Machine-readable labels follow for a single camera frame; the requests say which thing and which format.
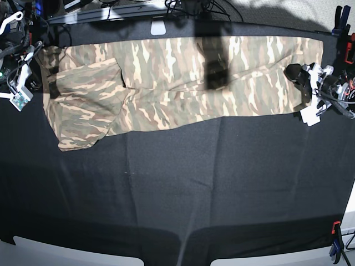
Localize white tape patch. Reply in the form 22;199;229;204
150;17;166;36

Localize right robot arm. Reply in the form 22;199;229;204
1;1;50;105

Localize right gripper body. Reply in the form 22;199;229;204
30;52;60;99

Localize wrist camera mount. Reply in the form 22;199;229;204
300;63;334;126
1;41;43;111

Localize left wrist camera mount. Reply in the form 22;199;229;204
300;63;334;126

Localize orange clamp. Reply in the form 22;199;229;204
344;33;355;64
329;221;344;264

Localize orange clamp bottom right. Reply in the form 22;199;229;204
329;221;344;264

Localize black table cloth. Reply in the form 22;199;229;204
1;21;354;265

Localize black cables on desk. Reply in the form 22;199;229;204
163;0;245;23

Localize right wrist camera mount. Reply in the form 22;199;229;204
1;41;43;111

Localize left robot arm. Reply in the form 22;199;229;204
284;63;354;126

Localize blue clamp top right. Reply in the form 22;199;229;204
331;5;351;37

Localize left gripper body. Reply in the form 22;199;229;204
293;65;333;111

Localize camouflage t-shirt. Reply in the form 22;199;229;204
37;36;324;151

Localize orange clamp top right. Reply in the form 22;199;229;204
344;33;355;64

